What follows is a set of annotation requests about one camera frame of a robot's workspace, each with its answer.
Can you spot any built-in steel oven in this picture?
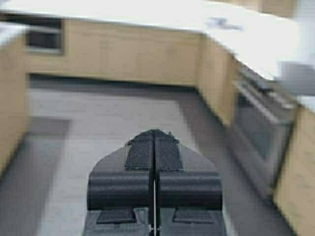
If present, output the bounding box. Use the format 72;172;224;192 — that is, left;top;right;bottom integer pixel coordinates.
229;65;297;199

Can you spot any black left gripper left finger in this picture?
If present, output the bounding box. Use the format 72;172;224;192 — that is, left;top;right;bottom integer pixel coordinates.
83;130;155;236

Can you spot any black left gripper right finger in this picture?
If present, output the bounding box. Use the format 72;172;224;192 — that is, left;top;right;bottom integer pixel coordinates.
154;130;225;236

